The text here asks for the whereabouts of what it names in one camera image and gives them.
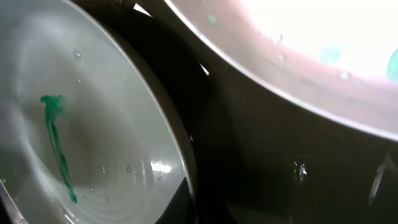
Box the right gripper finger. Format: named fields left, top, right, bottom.
left=155, top=178, right=195, bottom=224

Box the light blue plate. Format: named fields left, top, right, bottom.
left=1, top=1, right=196, bottom=223

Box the white plate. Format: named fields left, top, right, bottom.
left=167, top=0, right=397, bottom=140

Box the dark grey serving tray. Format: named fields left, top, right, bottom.
left=71, top=0, right=398, bottom=224

